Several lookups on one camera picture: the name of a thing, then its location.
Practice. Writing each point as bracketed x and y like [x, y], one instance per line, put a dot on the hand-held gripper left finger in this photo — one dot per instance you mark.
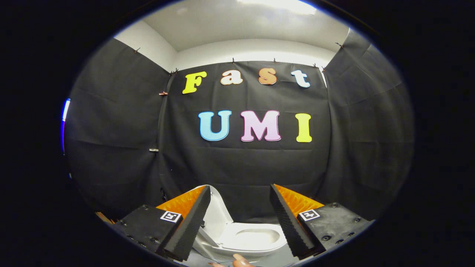
[189, 230]

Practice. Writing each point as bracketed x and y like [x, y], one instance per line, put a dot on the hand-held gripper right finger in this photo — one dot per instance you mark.
[289, 224]

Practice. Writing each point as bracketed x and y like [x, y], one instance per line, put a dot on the white toilet lid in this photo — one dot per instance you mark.
[219, 215]

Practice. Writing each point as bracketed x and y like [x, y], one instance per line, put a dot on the white toilet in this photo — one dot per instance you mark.
[259, 249]

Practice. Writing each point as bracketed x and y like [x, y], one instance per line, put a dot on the black backdrop cloth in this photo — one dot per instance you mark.
[241, 163]

